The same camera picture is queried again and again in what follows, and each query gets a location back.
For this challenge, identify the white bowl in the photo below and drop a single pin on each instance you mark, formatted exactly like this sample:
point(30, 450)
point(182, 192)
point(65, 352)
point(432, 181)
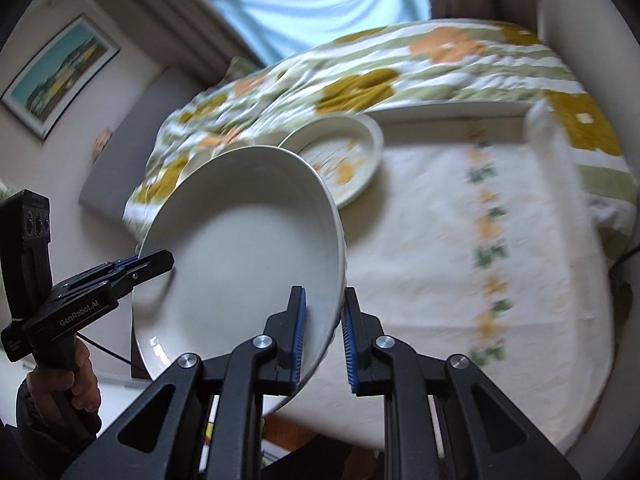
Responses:
point(210, 157)

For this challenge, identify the large white deep plate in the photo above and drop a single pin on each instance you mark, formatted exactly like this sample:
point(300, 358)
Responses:
point(240, 260)

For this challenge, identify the person's left hand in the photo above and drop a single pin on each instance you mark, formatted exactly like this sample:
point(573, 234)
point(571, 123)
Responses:
point(86, 382)

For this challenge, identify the person's left forearm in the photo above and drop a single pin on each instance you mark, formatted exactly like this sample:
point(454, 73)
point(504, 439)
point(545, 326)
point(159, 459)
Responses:
point(30, 440)

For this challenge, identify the framed picture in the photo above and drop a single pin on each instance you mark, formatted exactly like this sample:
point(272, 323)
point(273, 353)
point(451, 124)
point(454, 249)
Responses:
point(55, 75)

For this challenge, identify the white floral tablecloth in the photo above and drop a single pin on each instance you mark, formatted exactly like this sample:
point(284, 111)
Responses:
point(425, 260)

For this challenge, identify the grey padded panel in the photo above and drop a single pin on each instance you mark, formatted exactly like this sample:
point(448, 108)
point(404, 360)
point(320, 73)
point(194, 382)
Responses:
point(130, 160)

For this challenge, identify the orange patterned plate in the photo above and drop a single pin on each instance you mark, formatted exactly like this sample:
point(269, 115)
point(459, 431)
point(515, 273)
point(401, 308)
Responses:
point(345, 160)

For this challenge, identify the green patterned pillow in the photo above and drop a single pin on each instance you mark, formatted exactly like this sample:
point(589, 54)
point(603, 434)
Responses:
point(239, 67)

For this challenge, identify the small wall ornament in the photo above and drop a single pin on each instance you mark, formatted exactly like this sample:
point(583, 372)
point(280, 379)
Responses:
point(103, 141)

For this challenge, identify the light blue cloth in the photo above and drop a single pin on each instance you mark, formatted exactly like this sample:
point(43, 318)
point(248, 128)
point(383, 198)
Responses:
point(320, 5)

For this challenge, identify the floral striped blanket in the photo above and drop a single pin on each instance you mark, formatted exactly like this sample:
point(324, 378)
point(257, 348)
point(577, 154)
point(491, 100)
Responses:
point(450, 75)

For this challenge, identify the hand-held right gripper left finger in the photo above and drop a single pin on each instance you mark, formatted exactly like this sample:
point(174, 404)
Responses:
point(299, 340)

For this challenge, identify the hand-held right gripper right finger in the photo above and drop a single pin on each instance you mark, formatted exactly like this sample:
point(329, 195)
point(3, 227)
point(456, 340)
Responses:
point(348, 345)

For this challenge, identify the white table rail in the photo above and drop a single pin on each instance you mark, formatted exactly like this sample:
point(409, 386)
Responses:
point(450, 112)

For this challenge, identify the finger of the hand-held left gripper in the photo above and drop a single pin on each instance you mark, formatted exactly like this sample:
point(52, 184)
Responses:
point(95, 272)
point(147, 267)

